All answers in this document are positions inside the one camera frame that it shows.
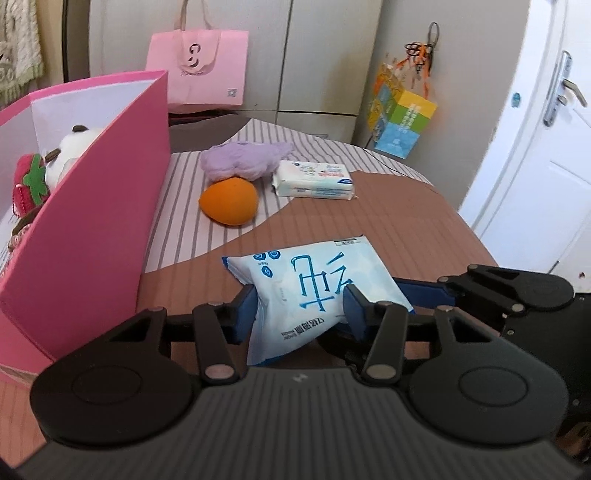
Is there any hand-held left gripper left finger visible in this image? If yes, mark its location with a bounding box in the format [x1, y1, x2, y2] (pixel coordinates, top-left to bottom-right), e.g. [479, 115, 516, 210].
[108, 284, 257, 385]

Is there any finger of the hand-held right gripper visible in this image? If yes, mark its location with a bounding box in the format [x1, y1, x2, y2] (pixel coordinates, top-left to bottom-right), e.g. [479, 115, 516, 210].
[393, 264, 575, 324]
[316, 322, 370, 367]

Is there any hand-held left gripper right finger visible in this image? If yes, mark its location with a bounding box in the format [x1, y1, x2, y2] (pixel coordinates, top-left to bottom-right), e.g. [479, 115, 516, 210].
[344, 284, 497, 385]

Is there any blue wet wipes pack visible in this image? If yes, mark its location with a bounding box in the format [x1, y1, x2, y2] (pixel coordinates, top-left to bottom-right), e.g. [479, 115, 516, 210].
[222, 235, 416, 367]

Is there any pink cardboard box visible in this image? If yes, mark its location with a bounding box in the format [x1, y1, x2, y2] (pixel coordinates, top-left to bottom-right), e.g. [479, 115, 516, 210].
[0, 70, 172, 384]

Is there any white panda plush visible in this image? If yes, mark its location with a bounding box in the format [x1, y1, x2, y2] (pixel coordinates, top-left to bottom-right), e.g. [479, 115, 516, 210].
[39, 124, 105, 192]

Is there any red strawberry plush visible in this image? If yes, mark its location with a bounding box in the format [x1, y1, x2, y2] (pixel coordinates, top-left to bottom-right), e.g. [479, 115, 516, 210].
[11, 154, 51, 217]

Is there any brown striped tablecloth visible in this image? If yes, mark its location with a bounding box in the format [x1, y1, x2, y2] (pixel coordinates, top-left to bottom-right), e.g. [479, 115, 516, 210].
[0, 115, 504, 462]

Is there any orange makeup sponge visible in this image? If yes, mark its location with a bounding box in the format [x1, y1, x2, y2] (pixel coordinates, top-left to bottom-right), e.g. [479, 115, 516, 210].
[199, 178, 259, 227]

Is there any white tissue packet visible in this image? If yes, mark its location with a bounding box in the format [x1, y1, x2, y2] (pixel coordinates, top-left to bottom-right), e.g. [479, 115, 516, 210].
[271, 160, 357, 200]

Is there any purple fluffy cloth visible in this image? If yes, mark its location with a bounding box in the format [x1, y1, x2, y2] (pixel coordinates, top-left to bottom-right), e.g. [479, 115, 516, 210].
[200, 141, 295, 182]

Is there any colourful gift bag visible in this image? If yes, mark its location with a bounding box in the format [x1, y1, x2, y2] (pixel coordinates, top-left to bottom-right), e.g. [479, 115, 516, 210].
[367, 62, 438, 160]

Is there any white door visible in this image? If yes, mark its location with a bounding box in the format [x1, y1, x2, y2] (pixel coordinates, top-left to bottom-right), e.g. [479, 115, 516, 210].
[457, 0, 591, 278]

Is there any pink tote bag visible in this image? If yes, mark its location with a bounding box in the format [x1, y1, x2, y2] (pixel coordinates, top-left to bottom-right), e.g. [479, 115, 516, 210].
[146, 0, 250, 114]

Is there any grey wooden wardrobe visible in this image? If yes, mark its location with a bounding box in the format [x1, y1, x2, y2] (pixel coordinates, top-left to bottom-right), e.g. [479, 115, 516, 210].
[88, 0, 384, 139]

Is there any cream fleece pajama jacket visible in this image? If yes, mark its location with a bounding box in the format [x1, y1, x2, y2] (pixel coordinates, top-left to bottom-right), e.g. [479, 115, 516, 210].
[0, 0, 44, 100]

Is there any black orange cord bundle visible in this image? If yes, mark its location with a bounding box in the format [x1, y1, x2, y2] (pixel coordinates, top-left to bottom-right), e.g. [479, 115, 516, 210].
[405, 22, 441, 100]

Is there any silver door handle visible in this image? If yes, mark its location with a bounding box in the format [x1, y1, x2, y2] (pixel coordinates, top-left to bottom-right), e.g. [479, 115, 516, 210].
[543, 51, 588, 126]

